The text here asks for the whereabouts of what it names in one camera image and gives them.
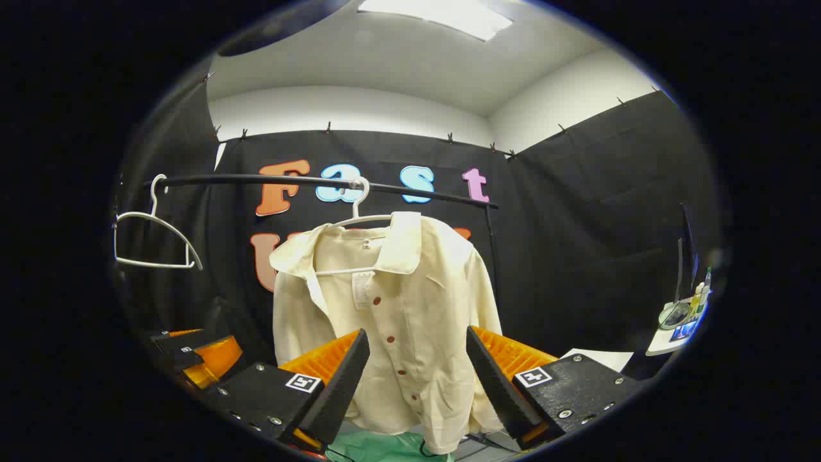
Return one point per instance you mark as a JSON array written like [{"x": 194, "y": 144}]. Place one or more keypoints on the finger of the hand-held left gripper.
[
  {"x": 192, "y": 340},
  {"x": 215, "y": 362}
]

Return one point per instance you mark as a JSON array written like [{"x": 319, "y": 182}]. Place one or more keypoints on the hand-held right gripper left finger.
[{"x": 340, "y": 391}]

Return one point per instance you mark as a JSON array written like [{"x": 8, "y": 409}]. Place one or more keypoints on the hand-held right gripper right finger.
[{"x": 497, "y": 385}]

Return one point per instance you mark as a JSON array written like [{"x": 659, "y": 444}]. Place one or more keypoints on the green laundry hamper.
[{"x": 378, "y": 449}]

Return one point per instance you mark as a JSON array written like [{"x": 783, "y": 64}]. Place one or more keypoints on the cream button shirt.
[{"x": 423, "y": 301}]

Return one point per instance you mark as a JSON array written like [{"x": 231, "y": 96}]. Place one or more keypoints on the white hanger with shirt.
[{"x": 369, "y": 219}]

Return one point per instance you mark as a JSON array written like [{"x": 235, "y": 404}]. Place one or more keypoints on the empty white hanger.
[{"x": 147, "y": 262}]

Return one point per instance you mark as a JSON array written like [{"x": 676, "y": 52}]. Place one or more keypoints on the black clothes rack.
[{"x": 256, "y": 179}]

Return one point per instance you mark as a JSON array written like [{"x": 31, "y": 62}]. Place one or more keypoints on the white side table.
[{"x": 660, "y": 346}]

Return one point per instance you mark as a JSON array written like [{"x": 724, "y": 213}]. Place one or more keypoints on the black backdrop cloth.
[{"x": 577, "y": 224}]

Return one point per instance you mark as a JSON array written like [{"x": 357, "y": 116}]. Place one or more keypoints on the glass bowl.
[{"x": 673, "y": 316}]

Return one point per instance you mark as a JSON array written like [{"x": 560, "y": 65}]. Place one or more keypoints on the small bottles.
[{"x": 700, "y": 295}]

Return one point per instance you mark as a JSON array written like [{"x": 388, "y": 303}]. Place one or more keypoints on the dark monitor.
[{"x": 689, "y": 250}]

